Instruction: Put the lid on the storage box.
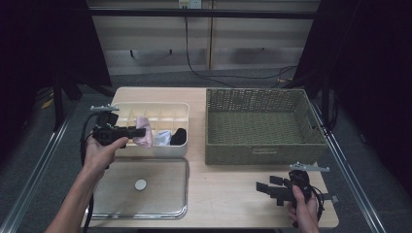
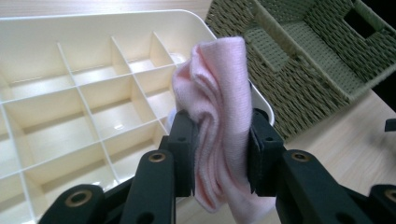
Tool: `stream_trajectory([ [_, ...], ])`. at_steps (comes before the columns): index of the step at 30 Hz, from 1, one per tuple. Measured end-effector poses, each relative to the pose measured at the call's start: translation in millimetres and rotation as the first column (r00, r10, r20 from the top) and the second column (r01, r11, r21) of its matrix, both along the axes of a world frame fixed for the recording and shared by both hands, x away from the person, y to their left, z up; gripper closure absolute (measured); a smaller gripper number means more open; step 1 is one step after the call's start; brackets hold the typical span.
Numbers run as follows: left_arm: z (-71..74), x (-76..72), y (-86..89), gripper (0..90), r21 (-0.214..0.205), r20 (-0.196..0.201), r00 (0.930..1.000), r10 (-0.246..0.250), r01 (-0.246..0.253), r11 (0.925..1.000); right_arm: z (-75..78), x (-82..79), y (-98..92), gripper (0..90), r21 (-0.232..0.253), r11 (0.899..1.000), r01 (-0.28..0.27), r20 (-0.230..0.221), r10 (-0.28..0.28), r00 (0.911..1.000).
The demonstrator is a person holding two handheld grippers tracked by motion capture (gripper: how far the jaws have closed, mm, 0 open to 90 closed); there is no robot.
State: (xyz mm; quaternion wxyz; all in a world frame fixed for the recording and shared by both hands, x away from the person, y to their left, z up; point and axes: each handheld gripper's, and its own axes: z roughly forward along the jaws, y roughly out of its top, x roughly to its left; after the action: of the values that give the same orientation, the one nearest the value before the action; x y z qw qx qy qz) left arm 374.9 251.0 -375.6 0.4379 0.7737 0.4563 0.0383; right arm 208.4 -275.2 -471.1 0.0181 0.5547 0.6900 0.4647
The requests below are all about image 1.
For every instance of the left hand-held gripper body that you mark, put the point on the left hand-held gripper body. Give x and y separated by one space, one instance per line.
108 132

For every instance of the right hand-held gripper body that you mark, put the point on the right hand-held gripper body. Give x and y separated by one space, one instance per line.
302 184

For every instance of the cream compartment storage box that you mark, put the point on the cream compartment storage box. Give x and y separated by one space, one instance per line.
168 150

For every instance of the green woven basket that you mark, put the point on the green woven basket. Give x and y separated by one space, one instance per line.
226 152

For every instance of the clear plastic lid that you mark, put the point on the clear plastic lid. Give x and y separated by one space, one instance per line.
162 194

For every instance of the person's left hand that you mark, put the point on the person's left hand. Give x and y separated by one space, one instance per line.
98 157

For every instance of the person's right hand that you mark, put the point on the person's right hand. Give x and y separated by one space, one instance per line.
306 213

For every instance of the black tape strip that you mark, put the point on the black tape strip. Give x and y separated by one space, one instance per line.
332 197

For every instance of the black metal stand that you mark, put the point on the black metal stand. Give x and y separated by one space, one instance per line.
325 103
58 103

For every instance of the pale cabinet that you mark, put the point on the pale cabinet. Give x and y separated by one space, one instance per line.
145 32
259 32

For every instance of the black curtain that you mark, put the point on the black curtain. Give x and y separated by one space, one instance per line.
372 64
32 48

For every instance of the black metal crossbar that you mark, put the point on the black metal crossbar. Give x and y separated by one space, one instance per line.
194 13

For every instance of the metal floor rail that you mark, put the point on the metal floor rail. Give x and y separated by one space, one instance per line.
354 181
32 178

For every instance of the white wall socket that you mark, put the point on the white wall socket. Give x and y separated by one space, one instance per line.
190 4

